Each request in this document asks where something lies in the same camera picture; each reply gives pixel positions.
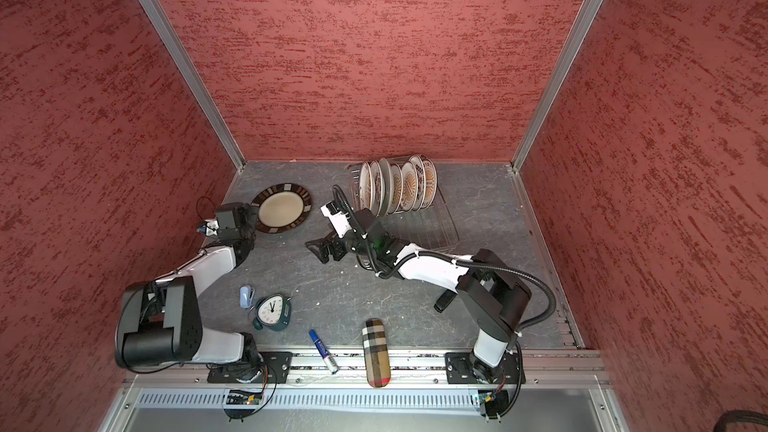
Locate dark rimmed cream plate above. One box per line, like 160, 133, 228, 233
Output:
251, 183, 313, 234

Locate white grey line plate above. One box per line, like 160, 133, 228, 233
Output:
379, 158, 394, 216

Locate white plate red characters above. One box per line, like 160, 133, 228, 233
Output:
409, 154, 438, 210

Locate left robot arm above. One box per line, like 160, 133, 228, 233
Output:
114, 202, 262, 373

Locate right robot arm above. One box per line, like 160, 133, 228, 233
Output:
305, 230, 537, 376

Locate orange sunburst plate front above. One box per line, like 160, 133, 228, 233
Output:
358, 162, 372, 209

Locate orange sunburst plate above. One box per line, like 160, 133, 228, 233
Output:
388, 164, 403, 214
358, 162, 372, 209
400, 162, 419, 211

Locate small light blue object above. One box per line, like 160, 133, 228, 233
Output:
239, 285, 254, 310

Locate teal alarm clock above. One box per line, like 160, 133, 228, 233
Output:
251, 293, 292, 332

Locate black usb stick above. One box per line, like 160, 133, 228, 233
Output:
433, 290, 457, 313

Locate blue marker pen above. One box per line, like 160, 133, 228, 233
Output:
308, 329, 339, 375

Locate plaid glasses case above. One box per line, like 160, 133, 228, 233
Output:
362, 318, 391, 388

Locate left corner aluminium profile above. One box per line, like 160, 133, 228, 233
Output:
138, 0, 247, 172

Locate corner aluminium profile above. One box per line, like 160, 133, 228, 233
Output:
138, 0, 247, 172
511, 0, 604, 174

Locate right corner aluminium profile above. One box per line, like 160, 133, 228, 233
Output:
511, 0, 604, 174

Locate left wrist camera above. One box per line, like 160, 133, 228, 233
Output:
196, 222, 217, 237

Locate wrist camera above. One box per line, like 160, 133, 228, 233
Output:
196, 222, 217, 237
320, 199, 353, 238

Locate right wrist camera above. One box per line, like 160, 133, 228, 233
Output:
320, 199, 353, 238

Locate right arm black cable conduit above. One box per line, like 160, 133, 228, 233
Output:
331, 184, 558, 421

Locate metal wire dish rack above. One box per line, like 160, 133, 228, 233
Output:
346, 154, 459, 252

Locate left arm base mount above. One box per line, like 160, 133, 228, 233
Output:
207, 351, 293, 386

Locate aluminium front rail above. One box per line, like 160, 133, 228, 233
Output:
123, 346, 612, 389

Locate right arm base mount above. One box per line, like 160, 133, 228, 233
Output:
444, 352, 526, 386

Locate white perforated cable duct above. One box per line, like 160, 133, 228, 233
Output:
135, 388, 479, 415

